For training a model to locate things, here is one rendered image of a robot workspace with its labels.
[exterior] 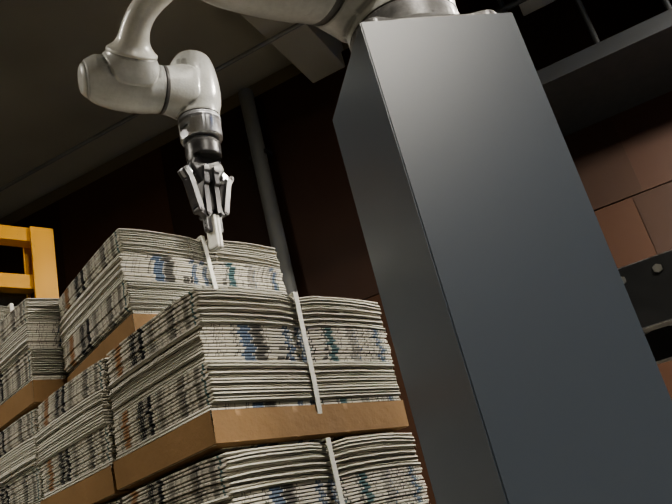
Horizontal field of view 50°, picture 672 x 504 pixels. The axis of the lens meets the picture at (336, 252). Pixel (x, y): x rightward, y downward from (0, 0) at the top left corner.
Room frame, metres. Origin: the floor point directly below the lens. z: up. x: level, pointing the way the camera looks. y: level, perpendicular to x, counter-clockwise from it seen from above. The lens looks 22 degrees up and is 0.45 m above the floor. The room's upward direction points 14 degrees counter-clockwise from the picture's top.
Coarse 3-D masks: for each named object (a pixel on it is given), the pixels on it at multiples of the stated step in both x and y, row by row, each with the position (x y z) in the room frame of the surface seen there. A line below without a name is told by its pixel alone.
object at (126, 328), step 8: (128, 320) 1.18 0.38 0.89; (136, 320) 1.17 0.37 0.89; (144, 320) 1.18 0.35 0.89; (120, 328) 1.20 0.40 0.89; (128, 328) 1.18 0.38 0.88; (136, 328) 1.17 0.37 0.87; (112, 336) 1.22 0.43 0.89; (120, 336) 1.20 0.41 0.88; (104, 344) 1.24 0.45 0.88; (112, 344) 1.22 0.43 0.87; (96, 352) 1.27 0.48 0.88; (104, 352) 1.25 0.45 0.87; (88, 360) 1.29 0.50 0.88; (96, 360) 1.27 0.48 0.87; (80, 368) 1.32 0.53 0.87; (72, 376) 1.34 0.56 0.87
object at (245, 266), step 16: (224, 256) 1.35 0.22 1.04; (240, 256) 1.38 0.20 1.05; (256, 256) 1.41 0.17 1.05; (272, 256) 1.45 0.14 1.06; (224, 272) 1.34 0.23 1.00; (240, 272) 1.37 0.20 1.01; (256, 272) 1.40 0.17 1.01; (272, 272) 1.43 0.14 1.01; (240, 288) 1.35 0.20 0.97; (256, 288) 1.39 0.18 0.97; (272, 288) 1.42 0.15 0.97
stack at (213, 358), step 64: (192, 320) 0.96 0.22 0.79; (256, 320) 1.01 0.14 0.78; (320, 320) 1.10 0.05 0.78; (128, 384) 1.09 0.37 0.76; (192, 384) 0.96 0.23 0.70; (256, 384) 0.99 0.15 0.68; (320, 384) 1.08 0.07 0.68; (384, 384) 1.18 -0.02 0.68; (0, 448) 1.46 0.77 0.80; (64, 448) 1.25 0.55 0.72; (128, 448) 1.11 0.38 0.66; (256, 448) 0.98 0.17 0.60; (320, 448) 1.06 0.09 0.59; (384, 448) 1.16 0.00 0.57
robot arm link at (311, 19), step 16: (208, 0) 0.70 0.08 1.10; (224, 0) 0.69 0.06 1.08; (240, 0) 0.69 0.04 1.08; (256, 0) 0.70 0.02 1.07; (272, 0) 0.70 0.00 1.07; (288, 0) 0.71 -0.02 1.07; (304, 0) 0.71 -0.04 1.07; (320, 0) 0.72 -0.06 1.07; (336, 0) 0.73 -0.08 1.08; (256, 16) 0.74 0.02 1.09; (272, 16) 0.74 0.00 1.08; (288, 16) 0.74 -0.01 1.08; (304, 16) 0.75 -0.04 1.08; (320, 16) 0.76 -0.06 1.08
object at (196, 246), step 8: (192, 240) 1.30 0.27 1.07; (192, 248) 1.30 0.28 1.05; (200, 248) 1.32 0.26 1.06; (208, 248) 1.33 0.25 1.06; (200, 256) 1.31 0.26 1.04; (216, 256) 1.34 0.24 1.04; (200, 264) 1.30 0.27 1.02; (216, 264) 1.33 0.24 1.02; (200, 272) 1.30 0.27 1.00; (208, 272) 1.31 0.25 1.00; (216, 272) 1.33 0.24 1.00; (200, 280) 1.29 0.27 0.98; (208, 280) 1.31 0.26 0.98; (216, 280) 1.32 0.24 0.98; (208, 288) 1.30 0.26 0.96; (224, 288) 1.32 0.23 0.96
